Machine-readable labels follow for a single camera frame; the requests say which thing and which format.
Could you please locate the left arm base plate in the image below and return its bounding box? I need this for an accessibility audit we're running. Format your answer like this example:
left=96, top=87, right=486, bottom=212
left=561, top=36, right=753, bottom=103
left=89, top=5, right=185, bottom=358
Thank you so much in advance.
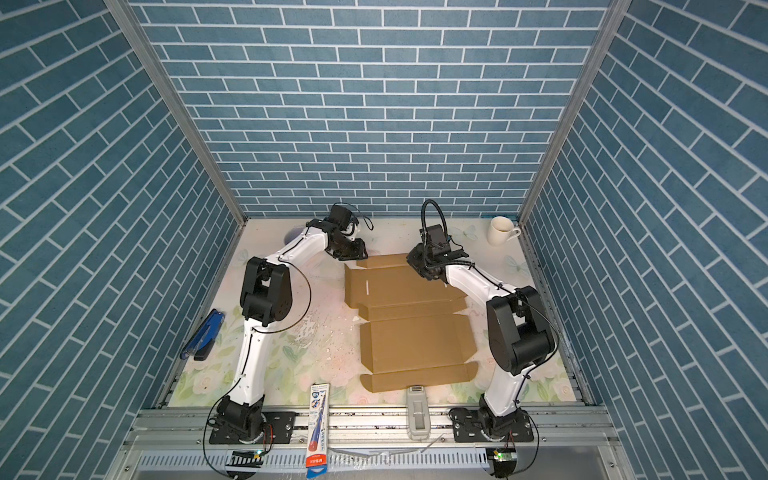
left=208, top=411, right=297, bottom=446

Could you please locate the grey white remote device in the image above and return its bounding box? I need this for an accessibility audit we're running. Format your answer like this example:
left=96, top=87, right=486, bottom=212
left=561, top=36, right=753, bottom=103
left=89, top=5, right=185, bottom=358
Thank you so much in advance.
left=406, top=385, right=431, bottom=441

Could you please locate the brown cardboard box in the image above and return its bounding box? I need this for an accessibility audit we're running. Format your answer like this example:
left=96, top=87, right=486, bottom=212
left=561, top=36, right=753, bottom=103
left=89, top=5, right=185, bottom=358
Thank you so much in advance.
left=344, top=254, right=479, bottom=393

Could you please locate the aluminium front rail frame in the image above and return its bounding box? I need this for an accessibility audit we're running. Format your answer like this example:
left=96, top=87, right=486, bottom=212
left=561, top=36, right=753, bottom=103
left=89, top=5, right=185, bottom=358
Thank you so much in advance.
left=106, top=403, right=634, bottom=479

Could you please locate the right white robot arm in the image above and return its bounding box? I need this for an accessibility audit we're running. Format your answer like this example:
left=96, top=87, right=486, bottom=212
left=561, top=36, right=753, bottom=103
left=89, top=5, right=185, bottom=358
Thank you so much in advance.
left=407, top=225, right=558, bottom=439

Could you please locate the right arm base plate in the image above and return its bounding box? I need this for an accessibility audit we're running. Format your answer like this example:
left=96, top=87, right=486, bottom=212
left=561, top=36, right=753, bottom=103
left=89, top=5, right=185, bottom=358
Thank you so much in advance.
left=448, top=407, right=534, bottom=443

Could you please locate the blue stapler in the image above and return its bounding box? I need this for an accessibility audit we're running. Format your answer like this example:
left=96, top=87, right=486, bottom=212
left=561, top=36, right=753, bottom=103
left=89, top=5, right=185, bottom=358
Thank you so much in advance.
left=179, top=309, right=225, bottom=361

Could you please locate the white ceramic mug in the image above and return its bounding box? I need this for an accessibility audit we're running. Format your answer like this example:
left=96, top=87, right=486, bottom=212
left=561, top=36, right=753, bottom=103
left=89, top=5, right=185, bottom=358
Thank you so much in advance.
left=486, top=216, right=522, bottom=246

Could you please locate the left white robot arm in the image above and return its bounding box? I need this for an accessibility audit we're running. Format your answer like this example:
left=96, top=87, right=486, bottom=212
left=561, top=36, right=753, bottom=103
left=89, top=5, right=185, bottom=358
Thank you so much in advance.
left=212, top=202, right=373, bottom=443

